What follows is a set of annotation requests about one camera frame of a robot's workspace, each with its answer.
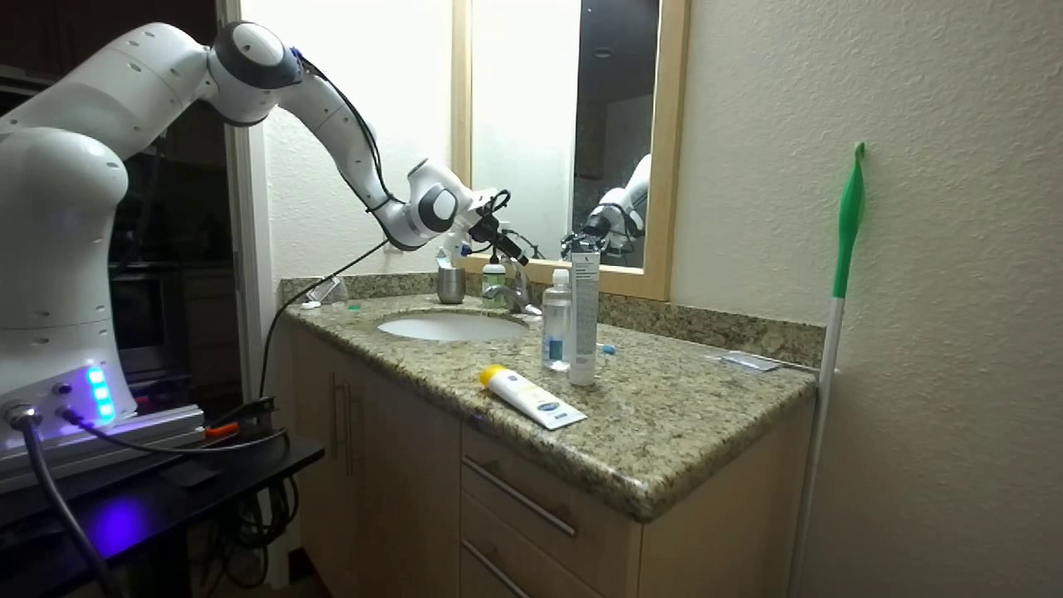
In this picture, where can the white tube yellow cap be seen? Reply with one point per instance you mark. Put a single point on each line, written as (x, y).
(532, 399)

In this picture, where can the clear bottle blue label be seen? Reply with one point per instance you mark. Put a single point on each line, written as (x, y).
(557, 334)

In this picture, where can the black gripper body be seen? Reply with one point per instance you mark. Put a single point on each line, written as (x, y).
(487, 228)

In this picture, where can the green lens case cap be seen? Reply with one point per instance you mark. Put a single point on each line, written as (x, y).
(353, 307)

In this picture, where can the tall white bottle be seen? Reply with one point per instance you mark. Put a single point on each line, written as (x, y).
(583, 321)

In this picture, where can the white oval sink basin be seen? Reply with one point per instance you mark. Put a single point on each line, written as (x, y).
(450, 326)

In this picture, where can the wood framed mirror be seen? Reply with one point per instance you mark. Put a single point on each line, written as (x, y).
(666, 145)

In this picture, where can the black robot table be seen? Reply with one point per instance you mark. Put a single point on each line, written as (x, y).
(168, 501)

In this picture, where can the black orange clamp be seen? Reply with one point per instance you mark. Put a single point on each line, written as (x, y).
(237, 420)

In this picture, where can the chrome sink faucet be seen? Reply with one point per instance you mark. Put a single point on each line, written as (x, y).
(519, 290)

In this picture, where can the long aluminium base rail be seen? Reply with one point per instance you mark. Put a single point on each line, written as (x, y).
(102, 445)

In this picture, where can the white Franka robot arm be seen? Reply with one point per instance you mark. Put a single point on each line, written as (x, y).
(69, 220)

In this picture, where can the light wood vanity cabinet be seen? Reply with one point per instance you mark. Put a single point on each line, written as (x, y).
(388, 501)

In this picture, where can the grey metal cup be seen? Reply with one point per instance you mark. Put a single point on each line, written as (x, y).
(450, 286)

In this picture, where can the clear plastic wrapper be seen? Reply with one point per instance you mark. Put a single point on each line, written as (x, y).
(747, 360)

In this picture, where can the green hand soap bottle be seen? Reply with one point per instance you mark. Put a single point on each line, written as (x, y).
(493, 286)

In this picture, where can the white tube in cup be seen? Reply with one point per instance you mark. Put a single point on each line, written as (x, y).
(447, 255)

